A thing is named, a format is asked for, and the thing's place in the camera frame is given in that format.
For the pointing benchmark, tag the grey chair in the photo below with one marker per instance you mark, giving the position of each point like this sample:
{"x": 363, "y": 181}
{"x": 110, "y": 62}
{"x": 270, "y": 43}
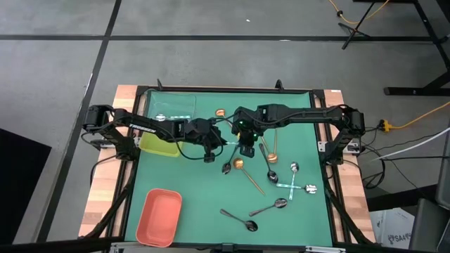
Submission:
{"x": 429, "y": 225}

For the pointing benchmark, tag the green table mat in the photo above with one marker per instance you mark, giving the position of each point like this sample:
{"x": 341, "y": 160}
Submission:
{"x": 204, "y": 196}

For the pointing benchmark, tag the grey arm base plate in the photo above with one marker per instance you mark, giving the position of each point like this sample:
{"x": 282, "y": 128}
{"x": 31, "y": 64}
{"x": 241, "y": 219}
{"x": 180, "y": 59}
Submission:
{"x": 321, "y": 146}

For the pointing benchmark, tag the black spoon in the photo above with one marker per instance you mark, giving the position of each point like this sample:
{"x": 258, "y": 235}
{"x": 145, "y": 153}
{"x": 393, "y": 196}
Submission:
{"x": 251, "y": 226}
{"x": 272, "y": 176}

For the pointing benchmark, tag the yellow plastic bin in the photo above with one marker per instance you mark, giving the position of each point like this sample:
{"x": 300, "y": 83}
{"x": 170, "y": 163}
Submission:
{"x": 158, "y": 147}

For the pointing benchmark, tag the black table frame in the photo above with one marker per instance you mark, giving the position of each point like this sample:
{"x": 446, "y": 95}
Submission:
{"x": 225, "y": 90}

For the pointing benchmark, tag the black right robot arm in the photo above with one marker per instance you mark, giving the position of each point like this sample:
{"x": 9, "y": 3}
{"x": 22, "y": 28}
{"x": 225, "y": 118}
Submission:
{"x": 306, "y": 113}

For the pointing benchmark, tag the silver metal spoon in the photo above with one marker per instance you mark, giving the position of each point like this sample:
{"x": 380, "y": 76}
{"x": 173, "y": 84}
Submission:
{"x": 280, "y": 202}

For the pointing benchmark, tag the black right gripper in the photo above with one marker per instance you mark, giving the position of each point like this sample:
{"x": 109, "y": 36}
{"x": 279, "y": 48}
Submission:
{"x": 249, "y": 119}

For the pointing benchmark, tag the black tripod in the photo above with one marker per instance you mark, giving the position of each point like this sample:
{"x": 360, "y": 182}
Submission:
{"x": 355, "y": 30}

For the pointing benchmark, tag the black metal stand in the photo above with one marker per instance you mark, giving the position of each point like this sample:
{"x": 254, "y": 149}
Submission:
{"x": 404, "y": 91}

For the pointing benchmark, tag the wooden table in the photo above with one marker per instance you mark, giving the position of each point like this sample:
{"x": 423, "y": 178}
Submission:
{"x": 102, "y": 189}

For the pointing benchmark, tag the clear plastic bin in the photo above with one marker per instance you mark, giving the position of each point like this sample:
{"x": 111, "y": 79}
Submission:
{"x": 172, "y": 103}

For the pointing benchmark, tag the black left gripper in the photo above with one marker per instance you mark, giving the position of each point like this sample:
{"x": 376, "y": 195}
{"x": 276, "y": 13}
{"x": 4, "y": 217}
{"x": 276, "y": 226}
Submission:
{"x": 198, "y": 131}

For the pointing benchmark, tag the white cardboard box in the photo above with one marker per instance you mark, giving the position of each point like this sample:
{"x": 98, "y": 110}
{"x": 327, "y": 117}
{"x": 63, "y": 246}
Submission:
{"x": 390, "y": 228}

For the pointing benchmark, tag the orange plastic bin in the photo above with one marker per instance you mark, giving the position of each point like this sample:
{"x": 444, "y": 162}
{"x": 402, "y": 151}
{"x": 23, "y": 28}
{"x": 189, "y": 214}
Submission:
{"x": 158, "y": 218}

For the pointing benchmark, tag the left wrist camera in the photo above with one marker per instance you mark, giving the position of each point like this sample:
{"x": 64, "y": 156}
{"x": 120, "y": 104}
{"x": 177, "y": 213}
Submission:
{"x": 209, "y": 158}

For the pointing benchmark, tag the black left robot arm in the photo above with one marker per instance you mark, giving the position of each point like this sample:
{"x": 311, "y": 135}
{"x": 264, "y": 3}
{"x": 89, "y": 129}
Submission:
{"x": 140, "y": 127}

